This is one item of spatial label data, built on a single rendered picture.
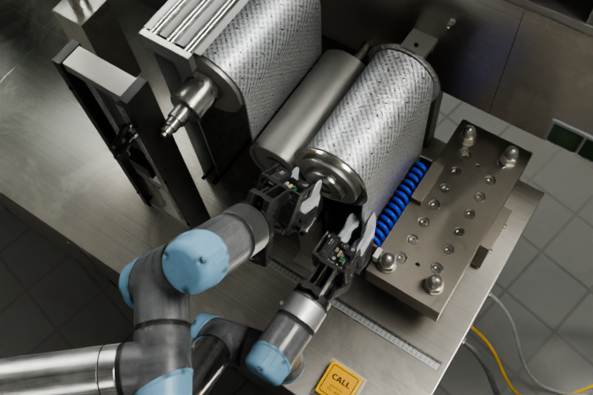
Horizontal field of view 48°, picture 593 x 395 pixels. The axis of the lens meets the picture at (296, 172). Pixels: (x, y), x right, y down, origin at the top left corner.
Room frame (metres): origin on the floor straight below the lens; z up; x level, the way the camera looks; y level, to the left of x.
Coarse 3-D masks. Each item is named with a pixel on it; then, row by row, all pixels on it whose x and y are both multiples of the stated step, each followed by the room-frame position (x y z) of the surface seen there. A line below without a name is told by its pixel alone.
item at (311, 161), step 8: (304, 160) 0.53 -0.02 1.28; (312, 160) 0.52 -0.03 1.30; (320, 160) 0.52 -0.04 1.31; (304, 168) 0.53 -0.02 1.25; (328, 168) 0.50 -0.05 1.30; (336, 168) 0.50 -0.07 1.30; (304, 176) 0.54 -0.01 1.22; (336, 176) 0.49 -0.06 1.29; (344, 176) 0.49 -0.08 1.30; (344, 184) 0.48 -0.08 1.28; (352, 184) 0.48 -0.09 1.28; (352, 192) 0.47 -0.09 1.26; (344, 200) 0.48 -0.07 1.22; (352, 200) 0.47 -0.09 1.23
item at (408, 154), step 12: (420, 120) 0.63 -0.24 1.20; (420, 132) 0.64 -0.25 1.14; (408, 144) 0.60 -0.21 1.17; (420, 144) 0.65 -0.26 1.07; (396, 156) 0.56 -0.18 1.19; (408, 156) 0.60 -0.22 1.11; (396, 168) 0.57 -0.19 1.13; (408, 168) 0.61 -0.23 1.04; (384, 180) 0.53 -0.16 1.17; (396, 180) 0.57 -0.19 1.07; (372, 192) 0.50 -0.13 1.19; (384, 192) 0.54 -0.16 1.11; (372, 204) 0.50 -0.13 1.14; (384, 204) 0.54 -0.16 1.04
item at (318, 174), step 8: (312, 168) 0.52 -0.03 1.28; (320, 168) 0.51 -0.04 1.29; (312, 176) 0.51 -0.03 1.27; (320, 176) 0.50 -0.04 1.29; (328, 176) 0.50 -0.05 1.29; (328, 184) 0.49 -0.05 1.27; (336, 184) 0.48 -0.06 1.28; (320, 192) 0.50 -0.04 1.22; (328, 192) 0.49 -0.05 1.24; (336, 192) 0.48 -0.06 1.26; (344, 192) 0.48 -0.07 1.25; (336, 200) 0.48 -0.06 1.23
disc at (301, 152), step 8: (296, 152) 0.55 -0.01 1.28; (304, 152) 0.54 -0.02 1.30; (312, 152) 0.53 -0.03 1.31; (320, 152) 0.52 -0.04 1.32; (296, 160) 0.56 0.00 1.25; (328, 160) 0.51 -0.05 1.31; (336, 160) 0.50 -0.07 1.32; (344, 168) 0.49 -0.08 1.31; (352, 176) 0.48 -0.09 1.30; (360, 184) 0.47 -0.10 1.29; (360, 192) 0.47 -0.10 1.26; (360, 200) 0.47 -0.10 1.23
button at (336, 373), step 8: (328, 368) 0.26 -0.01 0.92; (336, 368) 0.26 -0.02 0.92; (344, 368) 0.26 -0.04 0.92; (328, 376) 0.25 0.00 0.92; (336, 376) 0.24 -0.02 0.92; (344, 376) 0.24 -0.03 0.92; (352, 376) 0.24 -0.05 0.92; (320, 384) 0.23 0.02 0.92; (328, 384) 0.23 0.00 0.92; (336, 384) 0.23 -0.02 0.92; (344, 384) 0.23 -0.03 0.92; (352, 384) 0.23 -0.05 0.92; (360, 384) 0.22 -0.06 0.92; (320, 392) 0.22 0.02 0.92; (328, 392) 0.22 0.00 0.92; (336, 392) 0.22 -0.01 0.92; (344, 392) 0.21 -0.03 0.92; (352, 392) 0.21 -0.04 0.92
